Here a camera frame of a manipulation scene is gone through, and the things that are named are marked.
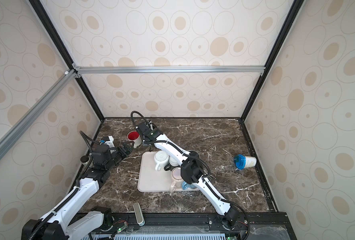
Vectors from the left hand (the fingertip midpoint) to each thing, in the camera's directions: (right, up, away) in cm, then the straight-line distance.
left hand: (133, 142), depth 80 cm
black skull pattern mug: (+31, -3, -17) cm, 36 cm away
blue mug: (+28, -23, -2) cm, 36 cm away
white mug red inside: (-7, +3, +22) cm, 24 cm away
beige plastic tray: (+7, -23, +8) cm, 25 cm away
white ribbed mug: (+14, -10, +8) cm, 19 cm away
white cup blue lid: (+62, -12, +9) cm, 63 cm away
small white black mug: (+21, -13, +6) cm, 25 cm away
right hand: (+5, +1, +16) cm, 17 cm away
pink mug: (+24, -19, -3) cm, 30 cm away
